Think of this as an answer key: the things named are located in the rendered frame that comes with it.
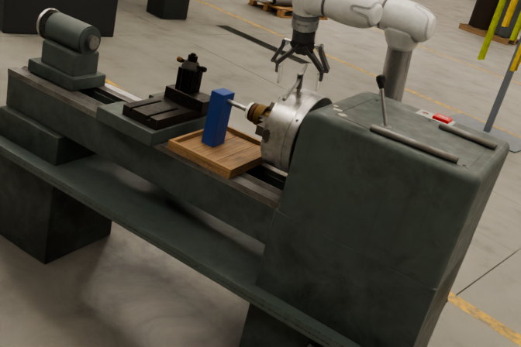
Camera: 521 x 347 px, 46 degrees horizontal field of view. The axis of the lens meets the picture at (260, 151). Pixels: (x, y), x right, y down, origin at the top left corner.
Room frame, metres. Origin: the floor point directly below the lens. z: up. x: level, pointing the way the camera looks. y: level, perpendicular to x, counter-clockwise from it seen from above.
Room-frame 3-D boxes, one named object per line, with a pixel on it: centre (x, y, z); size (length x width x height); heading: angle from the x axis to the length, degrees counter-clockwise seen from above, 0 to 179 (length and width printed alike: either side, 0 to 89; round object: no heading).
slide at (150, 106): (2.42, 0.40, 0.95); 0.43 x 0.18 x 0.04; 153
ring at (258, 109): (2.22, 0.03, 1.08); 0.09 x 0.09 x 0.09; 63
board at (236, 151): (2.28, 0.14, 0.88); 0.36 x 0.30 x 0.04; 153
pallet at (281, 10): (11.02, 0.12, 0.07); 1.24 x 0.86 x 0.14; 138
